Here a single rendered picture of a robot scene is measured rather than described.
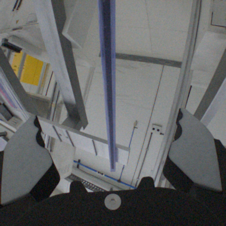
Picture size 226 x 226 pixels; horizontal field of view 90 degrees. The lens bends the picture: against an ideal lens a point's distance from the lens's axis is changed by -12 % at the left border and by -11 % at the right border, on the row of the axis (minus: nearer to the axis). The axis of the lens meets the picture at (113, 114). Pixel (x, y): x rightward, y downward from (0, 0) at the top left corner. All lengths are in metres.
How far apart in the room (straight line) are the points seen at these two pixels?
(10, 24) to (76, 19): 0.91
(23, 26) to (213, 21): 0.94
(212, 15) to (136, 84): 1.73
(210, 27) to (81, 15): 0.41
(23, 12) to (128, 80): 1.68
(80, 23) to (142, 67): 1.99
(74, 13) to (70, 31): 0.03
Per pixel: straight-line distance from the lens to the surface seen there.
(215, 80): 0.31
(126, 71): 2.26
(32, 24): 0.92
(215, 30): 0.54
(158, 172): 0.67
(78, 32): 0.28
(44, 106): 1.14
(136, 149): 2.16
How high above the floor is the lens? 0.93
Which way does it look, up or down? 3 degrees up
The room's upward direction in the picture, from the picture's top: 166 degrees counter-clockwise
